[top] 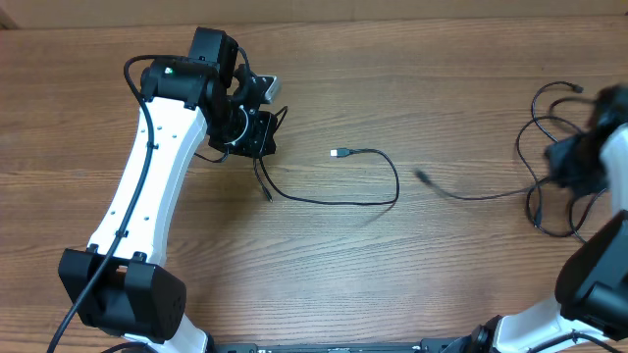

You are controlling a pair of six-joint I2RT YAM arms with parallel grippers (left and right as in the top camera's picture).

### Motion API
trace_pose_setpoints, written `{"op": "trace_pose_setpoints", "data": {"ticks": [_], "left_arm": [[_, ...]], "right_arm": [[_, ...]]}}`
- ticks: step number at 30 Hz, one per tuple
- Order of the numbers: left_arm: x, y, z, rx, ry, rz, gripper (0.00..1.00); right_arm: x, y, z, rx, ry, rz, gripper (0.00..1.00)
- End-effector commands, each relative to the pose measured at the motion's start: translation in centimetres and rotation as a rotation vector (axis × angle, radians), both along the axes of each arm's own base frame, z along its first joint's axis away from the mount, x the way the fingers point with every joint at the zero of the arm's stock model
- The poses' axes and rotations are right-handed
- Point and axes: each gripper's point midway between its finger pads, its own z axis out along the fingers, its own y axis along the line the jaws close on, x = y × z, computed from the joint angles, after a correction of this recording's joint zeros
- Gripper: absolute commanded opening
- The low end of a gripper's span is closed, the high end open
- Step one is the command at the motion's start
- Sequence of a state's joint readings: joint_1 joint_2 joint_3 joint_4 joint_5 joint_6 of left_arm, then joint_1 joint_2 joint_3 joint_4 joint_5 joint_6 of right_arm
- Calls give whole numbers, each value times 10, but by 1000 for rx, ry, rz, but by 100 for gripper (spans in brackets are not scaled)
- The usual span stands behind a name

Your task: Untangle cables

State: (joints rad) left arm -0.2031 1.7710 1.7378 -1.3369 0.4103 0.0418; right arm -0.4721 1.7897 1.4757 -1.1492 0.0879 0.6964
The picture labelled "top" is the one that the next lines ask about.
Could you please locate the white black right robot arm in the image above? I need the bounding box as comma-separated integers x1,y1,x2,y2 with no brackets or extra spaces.
448,84,627,352

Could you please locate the black USB cable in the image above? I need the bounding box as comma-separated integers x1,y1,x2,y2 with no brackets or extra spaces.
414,80,609,244
252,146,401,207

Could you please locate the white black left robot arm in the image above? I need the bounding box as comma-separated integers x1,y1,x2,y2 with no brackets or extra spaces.
58,27,279,352

